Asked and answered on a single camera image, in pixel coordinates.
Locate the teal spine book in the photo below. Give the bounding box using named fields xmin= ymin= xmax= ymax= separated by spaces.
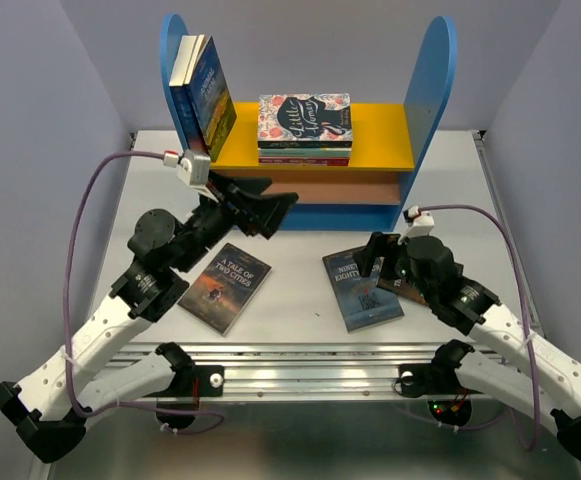
xmin=258 ymin=147 xmax=352 ymax=155

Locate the aluminium mounting rail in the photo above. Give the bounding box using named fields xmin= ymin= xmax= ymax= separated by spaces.
xmin=54 ymin=341 xmax=536 ymax=401

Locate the Animal Farm blue book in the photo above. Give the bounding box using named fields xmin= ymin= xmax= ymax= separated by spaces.
xmin=184 ymin=35 xmax=237 ymax=162

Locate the Tale of Two Cities book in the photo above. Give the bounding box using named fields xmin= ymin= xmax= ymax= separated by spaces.
xmin=178 ymin=243 xmax=272 ymax=336

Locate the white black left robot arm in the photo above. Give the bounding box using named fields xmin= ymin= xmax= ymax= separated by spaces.
xmin=0 ymin=172 xmax=299 ymax=464

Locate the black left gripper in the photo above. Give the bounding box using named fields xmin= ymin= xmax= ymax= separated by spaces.
xmin=174 ymin=169 xmax=300 ymax=272

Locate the Three Days to See book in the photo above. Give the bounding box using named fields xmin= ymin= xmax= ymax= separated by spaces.
xmin=377 ymin=278 xmax=427 ymax=306

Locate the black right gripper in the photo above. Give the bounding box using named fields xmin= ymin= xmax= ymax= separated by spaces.
xmin=352 ymin=230 xmax=434 ymax=303

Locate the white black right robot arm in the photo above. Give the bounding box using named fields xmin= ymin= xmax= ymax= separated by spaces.
xmin=353 ymin=232 xmax=581 ymax=461

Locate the Jane Eyre blue book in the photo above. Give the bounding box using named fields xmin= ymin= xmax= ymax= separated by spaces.
xmin=169 ymin=35 xmax=206 ymax=153

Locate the Nineteen Eighty-Four dark book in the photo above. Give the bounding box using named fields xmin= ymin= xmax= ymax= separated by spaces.
xmin=322 ymin=248 xmax=404 ymax=333

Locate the blue yellow wooden bookshelf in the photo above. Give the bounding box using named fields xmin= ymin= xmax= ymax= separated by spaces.
xmin=158 ymin=12 xmax=459 ymax=232

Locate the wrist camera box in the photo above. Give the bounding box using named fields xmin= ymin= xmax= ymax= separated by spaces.
xmin=397 ymin=206 xmax=435 ymax=245
xmin=163 ymin=149 xmax=212 ymax=198

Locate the pink red spine book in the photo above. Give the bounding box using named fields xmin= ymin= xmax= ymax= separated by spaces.
xmin=258 ymin=157 xmax=349 ymax=167

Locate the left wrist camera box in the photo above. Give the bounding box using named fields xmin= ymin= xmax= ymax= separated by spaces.
xmin=163 ymin=149 xmax=212 ymax=198

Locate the Little Women floral book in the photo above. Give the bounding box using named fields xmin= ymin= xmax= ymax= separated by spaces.
xmin=257 ymin=93 xmax=353 ymax=149

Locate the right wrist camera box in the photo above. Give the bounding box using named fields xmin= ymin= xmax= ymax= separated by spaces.
xmin=397 ymin=206 xmax=435 ymax=245

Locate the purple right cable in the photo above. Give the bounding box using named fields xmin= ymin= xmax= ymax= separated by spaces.
xmin=394 ymin=203 xmax=541 ymax=451

